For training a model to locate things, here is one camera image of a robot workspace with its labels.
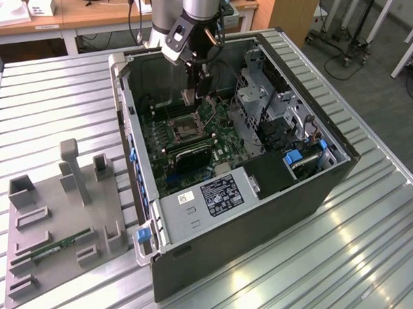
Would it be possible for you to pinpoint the blue case latch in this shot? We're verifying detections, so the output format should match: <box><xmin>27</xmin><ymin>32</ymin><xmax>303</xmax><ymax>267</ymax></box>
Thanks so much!
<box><xmin>134</xmin><ymin>226</ymin><xmax>152</xmax><ymax>245</ymax></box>

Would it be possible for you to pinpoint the CPU socket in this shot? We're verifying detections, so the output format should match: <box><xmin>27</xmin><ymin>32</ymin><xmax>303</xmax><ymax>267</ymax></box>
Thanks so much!
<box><xmin>168</xmin><ymin>112</ymin><xmax>209</xmax><ymax>144</ymax></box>

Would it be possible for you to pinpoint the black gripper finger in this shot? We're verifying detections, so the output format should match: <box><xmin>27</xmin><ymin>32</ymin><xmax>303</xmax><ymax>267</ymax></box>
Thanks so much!
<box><xmin>198</xmin><ymin>66</ymin><xmax>215</xmax><ymax>97</ymax></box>
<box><xmin>186</xmin><ymin>56</ymin><xmax>200</xmax><ymax>93</ymax></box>

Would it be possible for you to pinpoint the green RAM stick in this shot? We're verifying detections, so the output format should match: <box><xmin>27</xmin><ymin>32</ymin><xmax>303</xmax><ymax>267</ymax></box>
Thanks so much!
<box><xmin>28</xmin><ymin>228</ymin><xmax>92</xmax><ymax>264</ymax></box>

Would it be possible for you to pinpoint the grey parts rack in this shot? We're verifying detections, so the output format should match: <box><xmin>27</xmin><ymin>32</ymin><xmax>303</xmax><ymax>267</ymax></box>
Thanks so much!
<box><xmin>3</xmin><ymin>136</ymin><xmax>134</xmax><ymax>309</ymax></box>

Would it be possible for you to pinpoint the hard disk in blue carrier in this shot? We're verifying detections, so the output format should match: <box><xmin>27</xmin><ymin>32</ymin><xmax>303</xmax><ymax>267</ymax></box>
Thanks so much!
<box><xmin>281</xmin><ymin>148</ymin><xmax>322</xmax><ymax>182</ymax></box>

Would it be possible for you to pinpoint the silver chipset heatsink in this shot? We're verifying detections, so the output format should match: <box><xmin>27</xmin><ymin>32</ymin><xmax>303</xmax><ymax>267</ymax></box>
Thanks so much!
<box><xmin>214</xmin><ymin>162</ymin><xmax>232</xmax><ymax>177</ymax></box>

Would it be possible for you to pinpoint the metal drive cage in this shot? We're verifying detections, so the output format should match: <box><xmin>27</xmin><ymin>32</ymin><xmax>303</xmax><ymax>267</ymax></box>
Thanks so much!
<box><xmin>231</xmin><ymin>46</ymin><xmax>345</xmax><ymax>167</ymax></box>

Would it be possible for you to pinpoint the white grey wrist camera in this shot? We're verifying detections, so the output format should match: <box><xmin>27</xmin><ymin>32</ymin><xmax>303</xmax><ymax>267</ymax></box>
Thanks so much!
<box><xmin>161</xmin><ymin>16</ymin><xmax>192</xmax><ymax>65</ymax></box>

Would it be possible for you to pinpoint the metal socket cover frame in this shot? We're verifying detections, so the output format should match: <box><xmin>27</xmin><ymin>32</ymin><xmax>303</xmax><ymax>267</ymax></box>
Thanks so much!
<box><xmin>197</xmin><ymin>95</ymin><xmax>219</xmax><ymax>121</ymax></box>

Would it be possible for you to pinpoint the black wheeled stand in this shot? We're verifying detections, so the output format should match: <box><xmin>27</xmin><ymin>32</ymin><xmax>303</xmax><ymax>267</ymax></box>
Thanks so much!
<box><xmin>303</xmin><ymin>0</ymin><xmax>375</xmax><ymax>68</ymax></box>

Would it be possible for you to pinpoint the graphics card with fan shroud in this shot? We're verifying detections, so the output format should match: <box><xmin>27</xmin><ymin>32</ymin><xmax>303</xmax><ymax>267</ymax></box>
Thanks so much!
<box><xmin>164</xmin><ymin>139</ymin><xmax>214</xmax><ymax>182</ymax></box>

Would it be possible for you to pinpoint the flat white box with disc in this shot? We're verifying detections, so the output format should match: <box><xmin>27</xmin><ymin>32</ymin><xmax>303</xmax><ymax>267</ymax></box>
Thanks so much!
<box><xmin>0</xmin><ymin>0</ymin><xmax>33</xmax><ymax>30</ymax></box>

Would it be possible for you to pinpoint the grey power supply unit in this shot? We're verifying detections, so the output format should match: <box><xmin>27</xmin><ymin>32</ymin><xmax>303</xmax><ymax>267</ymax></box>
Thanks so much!
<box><xmin>155</xmin><ymin>164</ymin><xmax>263</xmax><ymax>249</ymax></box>

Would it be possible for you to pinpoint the open black PC case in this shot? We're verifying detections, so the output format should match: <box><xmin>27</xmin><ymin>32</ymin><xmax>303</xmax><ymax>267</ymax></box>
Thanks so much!
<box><xmin>98</xmin><ymin>21</ymin><xmax>365</xmax><ymax>309</ymax></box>

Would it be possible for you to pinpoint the wooden desk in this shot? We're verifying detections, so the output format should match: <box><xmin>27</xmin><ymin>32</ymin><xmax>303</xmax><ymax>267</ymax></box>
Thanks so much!
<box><xmin>0</xmin><ymin>0</ymin><xmax>260</xmax><ymax>64</ymax></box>

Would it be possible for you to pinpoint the white cardboard box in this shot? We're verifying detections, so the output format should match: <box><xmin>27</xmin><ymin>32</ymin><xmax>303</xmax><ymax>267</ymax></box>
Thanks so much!
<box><xmin>26</xmin><ymin>0</ymin><xmax>58</xmax><ymax>19</ymax></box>

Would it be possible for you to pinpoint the white table frame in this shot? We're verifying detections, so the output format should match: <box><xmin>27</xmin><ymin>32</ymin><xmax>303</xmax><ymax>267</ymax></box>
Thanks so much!
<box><xmin>389</xmin><ymin>0</ymin><xmax>413</xmax><ymax>81</ymax></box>

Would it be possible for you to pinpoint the wooden cabinet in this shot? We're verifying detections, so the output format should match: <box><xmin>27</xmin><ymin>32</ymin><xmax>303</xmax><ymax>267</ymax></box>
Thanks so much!
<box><xmin>250</xmin><ymin>0</ymin><xmax>321</xmax><ymax>52</ymax></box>

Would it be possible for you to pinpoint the green motherboard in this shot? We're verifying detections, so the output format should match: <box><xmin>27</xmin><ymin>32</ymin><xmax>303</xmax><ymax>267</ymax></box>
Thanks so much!
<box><xmin>136</xmin><ymin>91</ymin><xmax>254</xmax><ymax>201</ymax></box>

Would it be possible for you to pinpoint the silver CPU plate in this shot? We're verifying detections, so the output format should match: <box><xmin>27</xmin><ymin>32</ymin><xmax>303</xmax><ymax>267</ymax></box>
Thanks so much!
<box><xmin>180</xmin><ymin>88</ymin><xmax>197</xmax><ymax>108</ymax></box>

